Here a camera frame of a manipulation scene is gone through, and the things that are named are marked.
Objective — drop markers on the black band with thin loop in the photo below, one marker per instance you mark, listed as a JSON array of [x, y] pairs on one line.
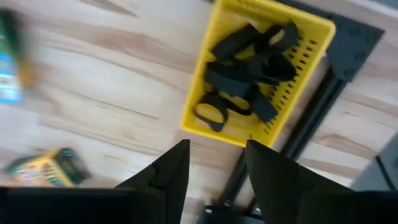
[[264, 107]]

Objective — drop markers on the yellow green Crayola crayon box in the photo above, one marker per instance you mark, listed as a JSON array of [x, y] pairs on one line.
[[11, 71], [43, 169]]

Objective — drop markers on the black table frame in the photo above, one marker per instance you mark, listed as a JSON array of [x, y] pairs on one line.
[[354, 46]]

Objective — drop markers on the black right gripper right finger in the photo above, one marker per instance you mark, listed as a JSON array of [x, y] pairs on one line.
[[280, 180]]

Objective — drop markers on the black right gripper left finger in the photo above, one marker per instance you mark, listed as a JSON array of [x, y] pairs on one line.
[[168, 180]]

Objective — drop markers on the yellow plastic basket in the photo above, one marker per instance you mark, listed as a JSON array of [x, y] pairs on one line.
[[230, 134]]

